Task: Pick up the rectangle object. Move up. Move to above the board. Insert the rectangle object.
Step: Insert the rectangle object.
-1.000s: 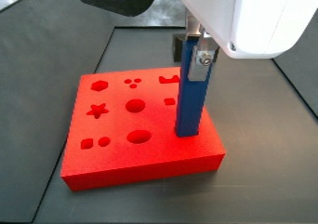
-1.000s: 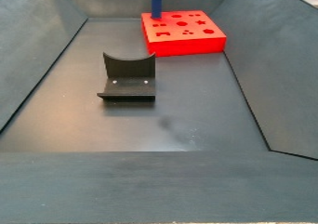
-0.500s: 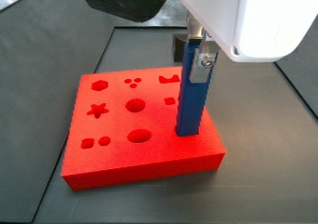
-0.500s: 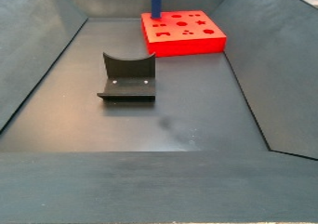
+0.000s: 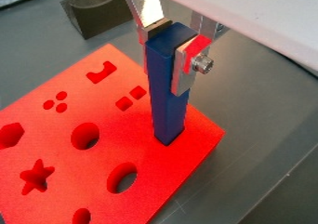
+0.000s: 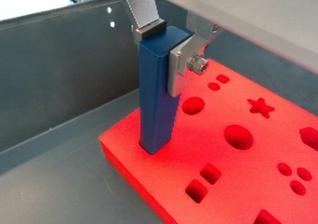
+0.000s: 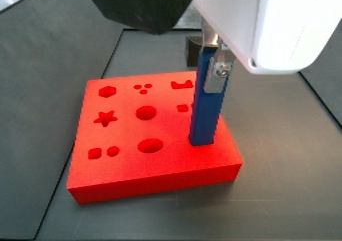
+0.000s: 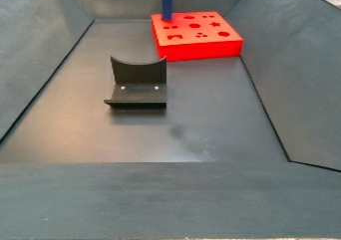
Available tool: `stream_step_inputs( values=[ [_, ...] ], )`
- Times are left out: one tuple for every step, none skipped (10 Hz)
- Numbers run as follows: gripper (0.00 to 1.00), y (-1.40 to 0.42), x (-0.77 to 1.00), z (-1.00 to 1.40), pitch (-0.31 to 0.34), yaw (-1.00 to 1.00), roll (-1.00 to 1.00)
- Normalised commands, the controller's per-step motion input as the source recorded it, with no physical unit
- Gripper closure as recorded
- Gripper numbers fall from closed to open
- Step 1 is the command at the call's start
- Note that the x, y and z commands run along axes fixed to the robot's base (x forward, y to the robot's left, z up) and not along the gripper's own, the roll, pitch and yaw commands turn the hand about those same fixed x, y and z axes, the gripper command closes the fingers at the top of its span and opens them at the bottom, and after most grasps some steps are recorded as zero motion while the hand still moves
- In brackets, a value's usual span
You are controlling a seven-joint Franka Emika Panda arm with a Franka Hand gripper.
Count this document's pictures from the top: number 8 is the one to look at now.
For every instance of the blue rectangular peg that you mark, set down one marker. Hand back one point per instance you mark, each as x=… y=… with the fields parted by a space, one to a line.
x=168 y=10

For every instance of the black curved holder stand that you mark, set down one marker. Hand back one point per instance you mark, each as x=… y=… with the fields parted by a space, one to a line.
x=141 y=84

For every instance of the red shape sorting board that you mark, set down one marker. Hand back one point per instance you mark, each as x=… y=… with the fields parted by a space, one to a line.
x=196 y=35

